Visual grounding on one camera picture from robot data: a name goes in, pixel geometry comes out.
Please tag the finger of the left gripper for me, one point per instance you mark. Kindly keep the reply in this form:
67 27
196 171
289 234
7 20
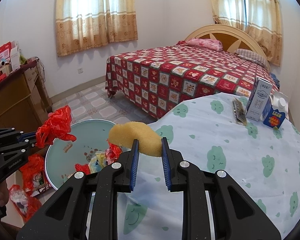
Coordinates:
27 136
31 142

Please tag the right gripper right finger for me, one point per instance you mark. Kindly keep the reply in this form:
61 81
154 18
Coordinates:
214 205

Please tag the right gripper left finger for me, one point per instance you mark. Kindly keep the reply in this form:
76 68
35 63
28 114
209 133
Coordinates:
85 207

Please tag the red plastic bag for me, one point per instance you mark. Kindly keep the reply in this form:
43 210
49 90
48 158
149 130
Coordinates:
57 126

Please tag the yellow sponge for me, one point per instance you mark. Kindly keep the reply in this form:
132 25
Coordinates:
124 135

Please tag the teal plastic trash bin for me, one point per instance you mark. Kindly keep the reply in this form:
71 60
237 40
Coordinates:
61 158

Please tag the trash inside bin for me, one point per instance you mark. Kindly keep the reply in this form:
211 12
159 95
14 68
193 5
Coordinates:
100 160

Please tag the person's left hand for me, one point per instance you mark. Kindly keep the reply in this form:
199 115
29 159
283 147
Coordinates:
4 193

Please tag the red bag on floor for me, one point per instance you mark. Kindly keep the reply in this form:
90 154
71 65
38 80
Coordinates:
33 174

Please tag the brown wooden cabinet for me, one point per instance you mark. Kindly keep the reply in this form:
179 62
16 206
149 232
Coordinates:
24 101

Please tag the clear bag on floor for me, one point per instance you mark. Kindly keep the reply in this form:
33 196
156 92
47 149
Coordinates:
25 205

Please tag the red box on cabinet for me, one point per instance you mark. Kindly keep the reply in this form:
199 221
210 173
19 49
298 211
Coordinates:
5 50

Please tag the dark small snack packet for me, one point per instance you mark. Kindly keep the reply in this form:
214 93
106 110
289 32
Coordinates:
239 112

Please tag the blue white milk carton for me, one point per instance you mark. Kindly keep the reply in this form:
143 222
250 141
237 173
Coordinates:
275 111

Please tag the tall grey white carton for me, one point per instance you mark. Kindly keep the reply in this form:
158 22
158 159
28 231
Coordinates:
258 98

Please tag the beige curtain left window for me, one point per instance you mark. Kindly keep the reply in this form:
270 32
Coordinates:
87 24

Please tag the beige curtain window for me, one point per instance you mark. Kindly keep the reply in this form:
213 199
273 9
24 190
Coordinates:
260 19
87 24

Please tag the bed with red quilt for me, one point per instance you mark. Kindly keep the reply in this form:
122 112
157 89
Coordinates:
157 79

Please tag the plaid pillow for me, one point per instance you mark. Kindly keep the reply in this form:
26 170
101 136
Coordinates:
251 56

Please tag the pink pillow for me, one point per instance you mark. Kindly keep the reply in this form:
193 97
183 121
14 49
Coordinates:
215 45

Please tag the beige curtain right window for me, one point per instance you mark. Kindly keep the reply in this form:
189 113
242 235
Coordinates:
260 19

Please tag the wall power socket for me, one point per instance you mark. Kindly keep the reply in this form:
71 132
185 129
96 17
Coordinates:
80 70

